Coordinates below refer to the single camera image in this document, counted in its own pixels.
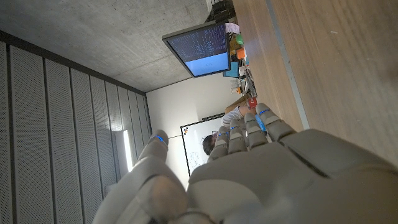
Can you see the teal small object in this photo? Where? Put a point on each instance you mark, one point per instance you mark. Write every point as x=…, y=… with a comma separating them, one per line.
x=231, y=71

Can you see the ceiling light strip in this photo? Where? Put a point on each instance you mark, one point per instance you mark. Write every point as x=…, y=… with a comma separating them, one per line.
x=127, y=152

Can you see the seated person grey shirt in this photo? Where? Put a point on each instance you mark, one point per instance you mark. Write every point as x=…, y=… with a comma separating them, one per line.
x=231, y=117

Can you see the red soda can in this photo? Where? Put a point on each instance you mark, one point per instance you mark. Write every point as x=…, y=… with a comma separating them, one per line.
x=252, y=102

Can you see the black keyboard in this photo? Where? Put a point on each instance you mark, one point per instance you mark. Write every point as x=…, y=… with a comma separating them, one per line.
x=250, y=83

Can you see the green round object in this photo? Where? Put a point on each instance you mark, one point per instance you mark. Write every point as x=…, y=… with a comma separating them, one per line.
x=239, y=39

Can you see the whiteboard with black frame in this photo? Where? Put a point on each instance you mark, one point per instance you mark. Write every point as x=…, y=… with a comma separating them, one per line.
x=194, y=146

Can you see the orange small object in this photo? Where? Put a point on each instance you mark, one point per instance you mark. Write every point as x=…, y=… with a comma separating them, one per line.
x=240, y=53

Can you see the light blue object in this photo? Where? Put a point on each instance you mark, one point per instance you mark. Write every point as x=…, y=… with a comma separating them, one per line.
x=260, y=123

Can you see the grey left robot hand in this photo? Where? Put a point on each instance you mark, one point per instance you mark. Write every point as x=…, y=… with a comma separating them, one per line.
x=264, y=180

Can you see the black computer monitor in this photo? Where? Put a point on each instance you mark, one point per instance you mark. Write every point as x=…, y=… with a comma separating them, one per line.
x=202, y=49

